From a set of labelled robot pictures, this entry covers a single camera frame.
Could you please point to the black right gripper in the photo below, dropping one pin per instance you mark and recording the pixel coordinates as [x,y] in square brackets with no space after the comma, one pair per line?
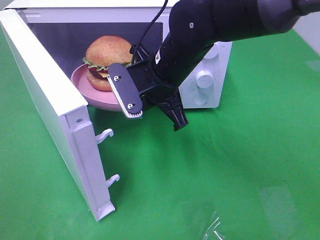
[166,97]

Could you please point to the round white door button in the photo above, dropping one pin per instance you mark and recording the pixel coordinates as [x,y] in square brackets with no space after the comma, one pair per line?
[200,99]

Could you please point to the pink round plate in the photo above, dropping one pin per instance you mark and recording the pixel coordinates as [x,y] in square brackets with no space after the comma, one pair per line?
[82,85]

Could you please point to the burger with lettuce and cheese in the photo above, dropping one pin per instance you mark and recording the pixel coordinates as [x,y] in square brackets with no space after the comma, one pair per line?
[102,53]

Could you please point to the white microwave door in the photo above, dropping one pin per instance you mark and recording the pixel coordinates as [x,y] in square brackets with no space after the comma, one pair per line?
[64,112]

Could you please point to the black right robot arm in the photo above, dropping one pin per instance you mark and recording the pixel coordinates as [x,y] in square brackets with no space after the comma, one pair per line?
[194,27]

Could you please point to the lower white timer knob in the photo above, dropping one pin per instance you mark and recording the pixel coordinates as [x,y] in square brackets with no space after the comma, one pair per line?
[204,79]

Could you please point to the upper white power knob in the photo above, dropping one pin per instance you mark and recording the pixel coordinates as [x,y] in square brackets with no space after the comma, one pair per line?
[213,52]

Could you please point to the white microwave oven body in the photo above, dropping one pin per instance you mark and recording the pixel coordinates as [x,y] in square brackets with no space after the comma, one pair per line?
[66,28]

